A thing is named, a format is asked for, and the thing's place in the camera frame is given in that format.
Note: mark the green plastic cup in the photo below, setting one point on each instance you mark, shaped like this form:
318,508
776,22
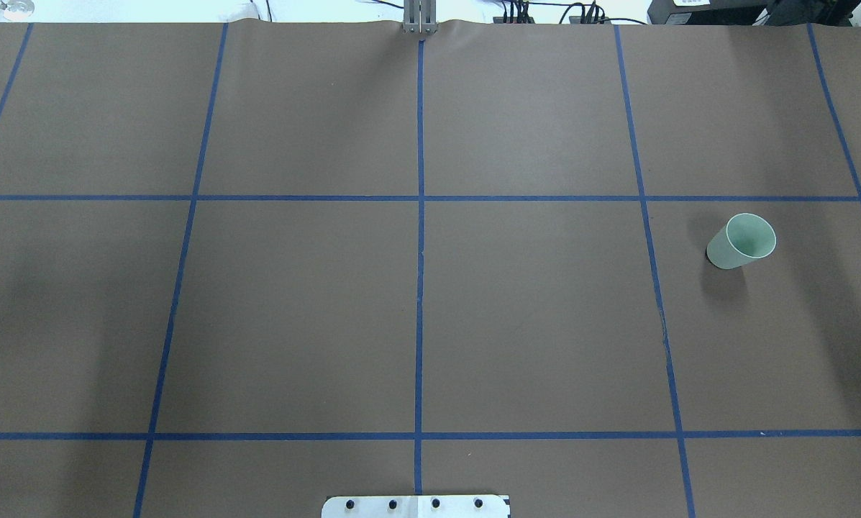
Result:
744,239

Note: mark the aluminium frame post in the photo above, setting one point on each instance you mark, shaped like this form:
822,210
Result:
420,16

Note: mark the clear tape roll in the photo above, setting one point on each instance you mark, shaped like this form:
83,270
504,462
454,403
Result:
17,10

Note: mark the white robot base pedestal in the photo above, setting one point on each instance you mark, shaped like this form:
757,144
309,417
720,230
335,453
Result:
453,505

